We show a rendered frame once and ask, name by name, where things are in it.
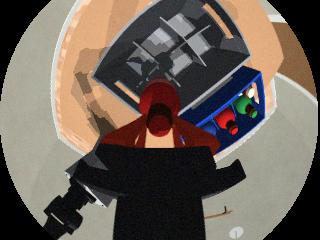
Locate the blue crate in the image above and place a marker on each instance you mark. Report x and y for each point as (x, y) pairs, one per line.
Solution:
(222, 95)

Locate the dark grey crate with dividers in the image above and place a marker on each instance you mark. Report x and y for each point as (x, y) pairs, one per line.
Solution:
(204, 62)

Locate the green bottle with pale green label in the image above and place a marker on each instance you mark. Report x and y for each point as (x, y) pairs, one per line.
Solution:
(243, 105)

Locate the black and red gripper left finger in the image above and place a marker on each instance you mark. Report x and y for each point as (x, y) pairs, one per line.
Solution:
(127, 134)

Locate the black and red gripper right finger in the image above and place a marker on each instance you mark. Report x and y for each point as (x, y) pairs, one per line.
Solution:
(192, 135)

